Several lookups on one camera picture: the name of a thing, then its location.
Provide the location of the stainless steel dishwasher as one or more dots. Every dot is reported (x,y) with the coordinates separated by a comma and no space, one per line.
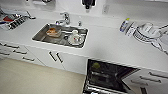
(110,78)

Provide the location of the white mug red print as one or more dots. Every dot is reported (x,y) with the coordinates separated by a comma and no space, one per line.
(75,35)

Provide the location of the white two-door base cabinet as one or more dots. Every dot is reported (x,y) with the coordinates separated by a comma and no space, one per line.
(71,63)

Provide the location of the small sink deck button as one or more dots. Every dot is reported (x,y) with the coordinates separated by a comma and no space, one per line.
(79,23)

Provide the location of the clear container orange food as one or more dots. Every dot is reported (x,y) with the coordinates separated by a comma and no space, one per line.
(53,32)

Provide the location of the chrome faucet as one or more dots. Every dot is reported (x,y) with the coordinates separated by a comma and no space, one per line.
(65,17)

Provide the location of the steel sink basin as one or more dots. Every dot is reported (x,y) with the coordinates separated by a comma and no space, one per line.
(40,36)

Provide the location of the blue white bottle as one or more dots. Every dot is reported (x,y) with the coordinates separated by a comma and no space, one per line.
(124,25)

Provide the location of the small white bottle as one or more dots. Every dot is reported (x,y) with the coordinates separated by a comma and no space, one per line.
(130,29)

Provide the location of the white wall outlet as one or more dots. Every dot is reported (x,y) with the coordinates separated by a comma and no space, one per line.
(106,8)

